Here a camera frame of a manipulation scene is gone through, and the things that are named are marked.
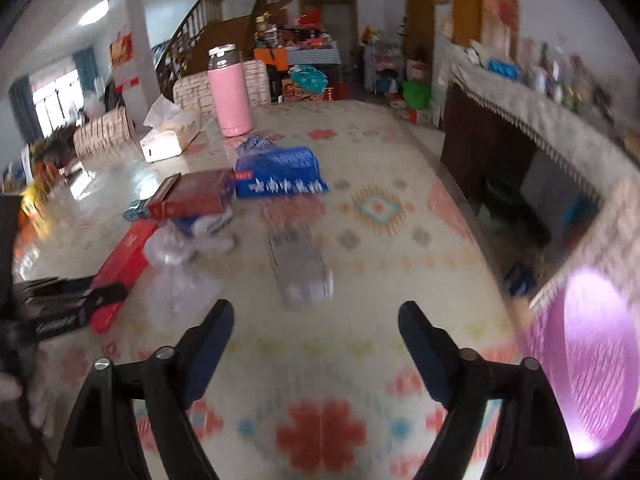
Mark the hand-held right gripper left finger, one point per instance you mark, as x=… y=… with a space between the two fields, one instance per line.
x=212 y=350

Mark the yellow instant noodle bowl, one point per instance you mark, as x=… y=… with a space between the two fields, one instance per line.
x=32 y=199

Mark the clear plastic tray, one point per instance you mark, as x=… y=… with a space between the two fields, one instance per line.
x=300 y=267

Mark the sideboard with patterned runner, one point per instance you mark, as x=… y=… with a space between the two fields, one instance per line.
x=540 y=120

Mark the patterned fabric chair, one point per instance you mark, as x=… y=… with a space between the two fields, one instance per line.
x=192 y=90
x=102 y=132
x=620 y=230

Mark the red wall calendar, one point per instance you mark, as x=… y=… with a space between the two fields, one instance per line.
x=124 y=55

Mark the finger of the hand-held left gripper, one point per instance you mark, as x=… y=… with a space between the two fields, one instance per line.
x=105 y=300

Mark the white tissue pack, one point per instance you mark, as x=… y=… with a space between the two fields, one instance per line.
x=167 y=142

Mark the long red box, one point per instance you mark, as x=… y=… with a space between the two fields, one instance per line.
x=125 y=260

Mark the blue window curtain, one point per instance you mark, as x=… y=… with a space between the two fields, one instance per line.
x=22 y=110
x=86 y=67

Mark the blue box with red label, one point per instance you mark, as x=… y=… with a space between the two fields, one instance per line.
x=280 y=172

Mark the green plastic bag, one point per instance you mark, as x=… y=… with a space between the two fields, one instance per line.
x=417 y=95

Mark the pink thermos bottle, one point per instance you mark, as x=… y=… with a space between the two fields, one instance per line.
x=230 y=95

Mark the clear plastic bag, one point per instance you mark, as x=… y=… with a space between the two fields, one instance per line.
x=175 y=252

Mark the blue and white carton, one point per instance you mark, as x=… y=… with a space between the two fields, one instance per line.
x=207 y=224

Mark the wooden staircase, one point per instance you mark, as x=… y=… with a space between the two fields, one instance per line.
x=200 y=25

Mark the teal bag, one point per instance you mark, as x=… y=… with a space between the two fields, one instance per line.
x=307 y=79

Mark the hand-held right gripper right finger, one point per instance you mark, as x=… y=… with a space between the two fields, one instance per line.
x=422 y=350

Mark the red paper bag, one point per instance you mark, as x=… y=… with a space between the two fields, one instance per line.
x=195 y=194

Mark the cluttered side table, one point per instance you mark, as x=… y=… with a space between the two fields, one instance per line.
x=300 y=45

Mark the purple trash bag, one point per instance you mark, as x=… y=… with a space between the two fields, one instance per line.
x=600 y=350

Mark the blue plastic wrapper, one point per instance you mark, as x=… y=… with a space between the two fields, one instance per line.
x=257 y=142

